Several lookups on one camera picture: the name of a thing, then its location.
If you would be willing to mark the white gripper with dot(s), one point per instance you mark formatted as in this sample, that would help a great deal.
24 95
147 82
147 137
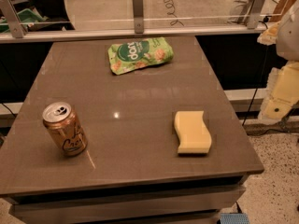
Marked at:
289 39

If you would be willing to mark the orange soda can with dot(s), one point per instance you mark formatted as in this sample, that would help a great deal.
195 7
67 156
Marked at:
62 123

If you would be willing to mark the green rice chip bag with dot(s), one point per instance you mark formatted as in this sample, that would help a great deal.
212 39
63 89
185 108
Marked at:
131 56

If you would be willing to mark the person legs in background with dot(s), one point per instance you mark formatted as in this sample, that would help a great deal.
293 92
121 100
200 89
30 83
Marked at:
238 10

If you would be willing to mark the yellow sponge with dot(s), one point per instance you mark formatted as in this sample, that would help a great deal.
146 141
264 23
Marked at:
193 135

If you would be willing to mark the blue mat corner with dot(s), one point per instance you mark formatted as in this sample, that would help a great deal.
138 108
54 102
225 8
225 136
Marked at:
234 219

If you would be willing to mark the glass barrier panel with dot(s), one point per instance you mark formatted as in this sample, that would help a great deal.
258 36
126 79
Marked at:
161 17

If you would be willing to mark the green bin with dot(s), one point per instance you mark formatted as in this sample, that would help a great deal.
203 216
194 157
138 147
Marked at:
27 17

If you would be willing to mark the right metal railing bracket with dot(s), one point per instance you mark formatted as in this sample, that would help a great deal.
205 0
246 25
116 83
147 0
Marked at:
254 14

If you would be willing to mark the metal railing bracket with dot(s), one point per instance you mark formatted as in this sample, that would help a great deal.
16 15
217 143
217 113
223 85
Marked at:
254 14
13 21
138 13

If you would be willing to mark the middle metal railing bracket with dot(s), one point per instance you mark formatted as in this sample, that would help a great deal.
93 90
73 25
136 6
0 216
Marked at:
138 13

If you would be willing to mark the left metal railing bracket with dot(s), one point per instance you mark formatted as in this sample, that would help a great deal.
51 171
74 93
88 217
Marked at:
13 21

